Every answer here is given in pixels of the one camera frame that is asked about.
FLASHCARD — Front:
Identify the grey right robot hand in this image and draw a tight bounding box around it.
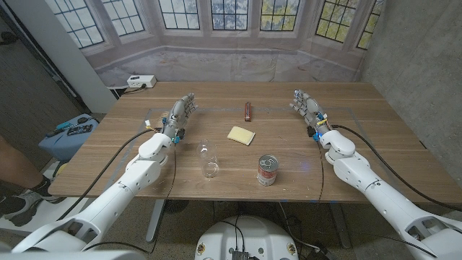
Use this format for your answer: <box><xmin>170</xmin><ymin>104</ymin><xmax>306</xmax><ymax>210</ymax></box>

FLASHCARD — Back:
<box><xmin>289</xmin><ymin>89</ymin><xmax>331</xmax><ymax>137</ymax></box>

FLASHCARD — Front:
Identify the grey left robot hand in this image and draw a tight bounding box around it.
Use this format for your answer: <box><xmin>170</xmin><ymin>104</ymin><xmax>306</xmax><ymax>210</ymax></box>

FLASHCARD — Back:
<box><xmin>160</xmin><ymin>92</ymin><xmax>199</xmax><ymax>141</ymax></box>

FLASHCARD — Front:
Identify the clear glass cup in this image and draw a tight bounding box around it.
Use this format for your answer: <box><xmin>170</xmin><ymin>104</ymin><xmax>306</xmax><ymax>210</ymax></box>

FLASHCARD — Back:
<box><xmin>196</xmin><ymin>139</ymin><xmax>220</xmax><ymax>178</ymax></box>

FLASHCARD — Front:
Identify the yellow sponge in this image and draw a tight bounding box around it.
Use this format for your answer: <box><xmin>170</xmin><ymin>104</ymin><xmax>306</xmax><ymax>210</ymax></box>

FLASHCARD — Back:
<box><xmin>227</xmin><ymin>126</ymin><xmax>256</xmax><ymax>147</ymax></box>

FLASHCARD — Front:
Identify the red and white tin can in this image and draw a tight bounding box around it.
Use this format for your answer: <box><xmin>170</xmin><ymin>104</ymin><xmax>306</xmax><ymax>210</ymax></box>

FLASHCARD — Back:
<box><xmin>256</xmin><ymin>154</ymin><xmax>280</xmax><ymax>187</ymax></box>

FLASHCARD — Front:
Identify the white power strip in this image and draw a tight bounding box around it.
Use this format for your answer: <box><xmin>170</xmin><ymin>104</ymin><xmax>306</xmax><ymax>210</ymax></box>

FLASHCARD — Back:
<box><xmin>126</xmin><ymin>74</ymin><xmax>157</xmax><ymax>90</ymax></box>

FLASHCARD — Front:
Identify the printed window backdrop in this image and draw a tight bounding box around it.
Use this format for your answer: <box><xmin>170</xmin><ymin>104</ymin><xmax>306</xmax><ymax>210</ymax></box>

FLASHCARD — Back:
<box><xmin>45</xmin><ymin>0</ymin><xmax>385</xmax><ymax>87</ymax></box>

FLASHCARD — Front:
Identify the black floor fan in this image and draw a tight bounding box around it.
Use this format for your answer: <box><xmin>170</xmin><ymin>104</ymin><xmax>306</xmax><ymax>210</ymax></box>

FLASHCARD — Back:
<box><xmin>164</xmin><ymin>199</ymin><xmax>191</xmax><ymax>215</ymax></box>

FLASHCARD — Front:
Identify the black flat electronic device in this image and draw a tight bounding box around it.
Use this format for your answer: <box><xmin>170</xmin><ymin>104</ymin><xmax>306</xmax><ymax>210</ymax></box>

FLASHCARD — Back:
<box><xmin>66</xmin><ymin>124</ymin><xmax>93</xmax><ymax>137</ymax></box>

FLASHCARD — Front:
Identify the grey metal table leg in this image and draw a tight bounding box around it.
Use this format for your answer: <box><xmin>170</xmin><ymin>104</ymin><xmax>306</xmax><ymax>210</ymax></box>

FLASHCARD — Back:
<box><xmin>145</xmin><ymin>199</ymin><xmax>166</xmax><ymax>243</ymax></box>
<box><xmin>328</xmin><ymin>202</ymin><xmax>353</xmax><ymax>249</ymax></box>

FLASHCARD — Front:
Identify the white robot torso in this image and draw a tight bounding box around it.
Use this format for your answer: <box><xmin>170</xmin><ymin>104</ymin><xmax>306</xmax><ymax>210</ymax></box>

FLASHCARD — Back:
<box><xmin>194</xmin><ymin>215</ymin><xmax>300</xmax><ymax>260</ymax></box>

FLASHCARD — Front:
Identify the person's bare leg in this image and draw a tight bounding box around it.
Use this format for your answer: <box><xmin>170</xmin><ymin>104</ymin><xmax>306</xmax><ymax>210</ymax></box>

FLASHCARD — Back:
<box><xmin>0</xmin><ymin>135</ymin><xmax>44</xmax><ymax>191</ymax></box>

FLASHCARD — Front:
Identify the grey and black sneaker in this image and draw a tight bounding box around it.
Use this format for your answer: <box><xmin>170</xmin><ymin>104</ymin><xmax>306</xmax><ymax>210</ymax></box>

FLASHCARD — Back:
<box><xmin>0</xmin><ymin>189</ymin><xmax>66</xmax><ymax>228</ymax></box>

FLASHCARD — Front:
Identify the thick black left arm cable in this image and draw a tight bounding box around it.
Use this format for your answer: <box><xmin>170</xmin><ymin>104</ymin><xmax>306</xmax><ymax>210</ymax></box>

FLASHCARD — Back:
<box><xmin>57</xmin><ymin>128</ymin><xmax>156</xmax><ymax>221</ymax></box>

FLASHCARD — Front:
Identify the thin black left wrist cable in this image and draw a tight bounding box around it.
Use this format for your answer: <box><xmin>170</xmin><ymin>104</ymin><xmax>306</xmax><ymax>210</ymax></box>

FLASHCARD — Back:
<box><xmin>82</xmin><ymin>143</ymin><xmax>178</xmax><ymax>254</ymax></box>

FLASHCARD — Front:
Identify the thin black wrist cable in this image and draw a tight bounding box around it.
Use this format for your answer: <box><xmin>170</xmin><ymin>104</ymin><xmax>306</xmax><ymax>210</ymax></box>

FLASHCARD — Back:
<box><xmin>316</xmin><ymin>141</ymin><xmax>325</xmax><ymax>203</ymax></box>
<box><xmin>82</xmin><ymin>143</ymin><xmax>178</xmax><ymax>254</ymax></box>

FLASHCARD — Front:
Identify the black power strip cord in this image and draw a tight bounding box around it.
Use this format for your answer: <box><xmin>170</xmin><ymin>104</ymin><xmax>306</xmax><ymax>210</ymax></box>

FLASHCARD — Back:
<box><xmin>122</xmin><ymin>83</ymin><xmax>147</xmax><ymax>95</ymax></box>

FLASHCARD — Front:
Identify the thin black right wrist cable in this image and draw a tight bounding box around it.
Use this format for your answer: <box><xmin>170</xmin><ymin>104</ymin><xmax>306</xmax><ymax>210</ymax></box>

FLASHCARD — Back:
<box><xmin>316</xmin><ymin>141</ymin><xmax>325</xmax><ymax>203</ymax></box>

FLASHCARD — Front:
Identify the teal handled tool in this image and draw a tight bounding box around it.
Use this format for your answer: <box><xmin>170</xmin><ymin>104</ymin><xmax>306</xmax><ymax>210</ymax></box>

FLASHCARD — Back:
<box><xmin>45</xmin><ymin>121</ymin><xmax>73</xmax><ymax>138</ymax></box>

